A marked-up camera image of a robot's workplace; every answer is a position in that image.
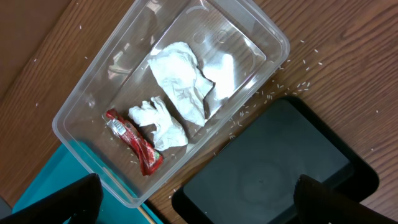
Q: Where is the wooden chopstick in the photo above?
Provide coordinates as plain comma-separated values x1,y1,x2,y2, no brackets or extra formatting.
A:
103,167,155,224

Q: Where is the clear plastic container bin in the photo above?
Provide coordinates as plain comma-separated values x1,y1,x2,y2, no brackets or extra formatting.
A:
53,0,290,208

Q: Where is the white paper napkin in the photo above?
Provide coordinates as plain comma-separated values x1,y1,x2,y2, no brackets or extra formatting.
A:
148,42,214,126

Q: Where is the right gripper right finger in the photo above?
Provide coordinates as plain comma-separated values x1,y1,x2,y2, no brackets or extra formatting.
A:
294,175,397,224

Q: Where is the black plastic tray bin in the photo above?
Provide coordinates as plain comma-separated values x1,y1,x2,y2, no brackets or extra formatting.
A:
172,96,379,223

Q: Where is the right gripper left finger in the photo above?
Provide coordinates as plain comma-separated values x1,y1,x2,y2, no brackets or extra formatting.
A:
1,174,103,224

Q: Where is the red snack wrapper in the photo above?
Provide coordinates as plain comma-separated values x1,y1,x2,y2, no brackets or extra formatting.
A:
104,109,164,175

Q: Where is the teal plastic serving tray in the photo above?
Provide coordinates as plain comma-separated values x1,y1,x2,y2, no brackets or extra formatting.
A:
12,145,162,224

